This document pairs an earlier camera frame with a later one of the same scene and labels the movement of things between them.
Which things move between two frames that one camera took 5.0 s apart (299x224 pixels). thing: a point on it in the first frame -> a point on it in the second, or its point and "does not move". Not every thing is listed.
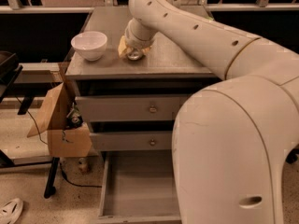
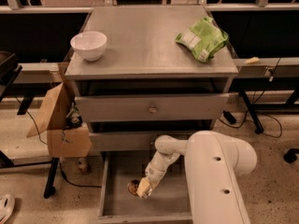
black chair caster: (291, 157) does not move
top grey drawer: (130, 108) does not move
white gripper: (139, 42) -> (153, 175)
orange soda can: (135, 54) -> (133, 186)
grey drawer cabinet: (133, 105) does not move
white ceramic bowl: (91, 44) does not move
